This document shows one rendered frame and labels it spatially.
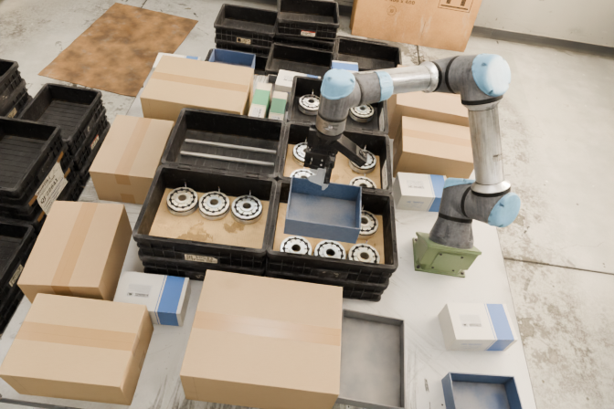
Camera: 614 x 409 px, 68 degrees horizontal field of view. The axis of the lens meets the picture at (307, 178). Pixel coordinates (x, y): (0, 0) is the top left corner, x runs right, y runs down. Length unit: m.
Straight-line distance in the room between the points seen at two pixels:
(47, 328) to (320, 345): 0.72
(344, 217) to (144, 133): 0.88
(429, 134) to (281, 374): 1.16
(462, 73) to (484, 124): 0.16
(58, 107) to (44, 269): 1.42
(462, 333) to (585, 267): 1.63
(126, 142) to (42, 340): 0.74
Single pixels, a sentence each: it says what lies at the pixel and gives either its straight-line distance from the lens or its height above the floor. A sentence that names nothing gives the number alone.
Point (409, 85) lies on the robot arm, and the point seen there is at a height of 1.32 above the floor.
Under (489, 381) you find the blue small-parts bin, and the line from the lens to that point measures 1.61.
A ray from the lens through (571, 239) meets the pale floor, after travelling 3.18.
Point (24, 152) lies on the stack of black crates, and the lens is 2.44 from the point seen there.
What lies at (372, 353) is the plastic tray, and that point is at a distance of 1.53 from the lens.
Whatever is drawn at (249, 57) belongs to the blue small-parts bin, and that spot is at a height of 0.82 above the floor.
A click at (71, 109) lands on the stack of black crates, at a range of 2.78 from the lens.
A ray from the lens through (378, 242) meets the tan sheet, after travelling 1.58.
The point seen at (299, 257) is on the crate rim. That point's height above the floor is 0.93.
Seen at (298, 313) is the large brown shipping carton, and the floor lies 0.90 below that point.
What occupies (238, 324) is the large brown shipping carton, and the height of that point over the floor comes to 0.90.
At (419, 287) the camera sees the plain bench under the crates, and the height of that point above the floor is 0.70.
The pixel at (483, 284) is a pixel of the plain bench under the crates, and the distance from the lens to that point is 1.79.
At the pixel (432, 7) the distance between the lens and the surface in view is 4.22.
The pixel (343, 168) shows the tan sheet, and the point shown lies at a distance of 1.76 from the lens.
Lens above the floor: 2.09
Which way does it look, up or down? 48 degrees down
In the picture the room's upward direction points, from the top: 10 degrees clockwise
